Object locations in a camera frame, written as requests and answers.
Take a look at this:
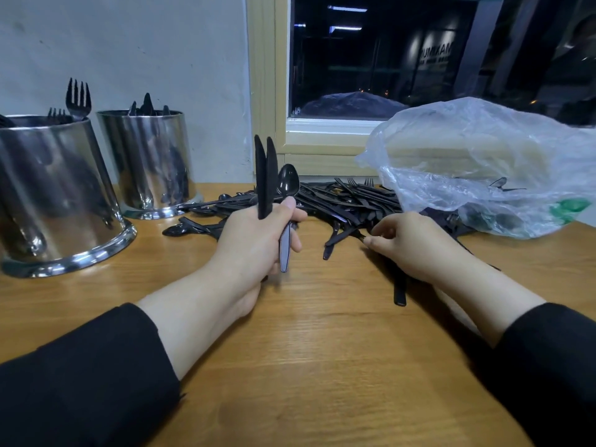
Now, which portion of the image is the pile of black plastic cutlery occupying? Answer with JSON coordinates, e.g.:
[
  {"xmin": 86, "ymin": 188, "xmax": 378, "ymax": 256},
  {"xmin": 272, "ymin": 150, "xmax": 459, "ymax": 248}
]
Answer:
[{"xmin": 163, "ymin": 176, "xmax": 504, "ymax": 306}]

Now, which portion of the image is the person's right hand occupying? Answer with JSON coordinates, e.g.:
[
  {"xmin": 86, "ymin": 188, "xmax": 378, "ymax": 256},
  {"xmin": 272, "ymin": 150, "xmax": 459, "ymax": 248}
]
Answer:
[{"xmin": 361, "ymin": 212, "xmax": 467, "ymax": 287}]

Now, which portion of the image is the person's left forearm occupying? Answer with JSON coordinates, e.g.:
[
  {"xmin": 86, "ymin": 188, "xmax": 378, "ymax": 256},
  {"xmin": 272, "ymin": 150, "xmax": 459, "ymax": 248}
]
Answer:
[{"xmin": 0, "ymin": 269, "xmax": 248, "ymax": 447}]

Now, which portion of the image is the clear plastic bag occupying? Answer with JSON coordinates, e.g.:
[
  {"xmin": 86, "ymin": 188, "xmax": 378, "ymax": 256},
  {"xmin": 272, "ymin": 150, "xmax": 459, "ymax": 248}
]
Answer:
[{"xmin": 358, "ymin": 96, "xmax": 596, "ymax": 240}]

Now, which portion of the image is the dark parked car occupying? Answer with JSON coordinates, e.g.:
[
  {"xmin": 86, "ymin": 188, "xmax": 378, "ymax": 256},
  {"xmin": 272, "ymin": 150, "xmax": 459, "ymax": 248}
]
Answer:
[{"xmin": 296, "ymin": 91, "xmax": 409, "ymax": 120}]

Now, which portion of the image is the lone black plastic knife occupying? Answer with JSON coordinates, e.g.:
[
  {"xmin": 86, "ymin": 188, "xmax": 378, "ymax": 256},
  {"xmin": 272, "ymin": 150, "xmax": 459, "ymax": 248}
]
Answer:
[{"xmin": 278, "ymin": 163, "xmax": 301, "ymax": 274}]

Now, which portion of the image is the person's left hand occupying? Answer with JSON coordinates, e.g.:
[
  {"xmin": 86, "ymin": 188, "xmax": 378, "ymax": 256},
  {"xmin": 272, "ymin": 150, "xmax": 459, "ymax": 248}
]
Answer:
[{"xmin": 209, "ymin": 197, "xmax": 309, "ymax": 299}]

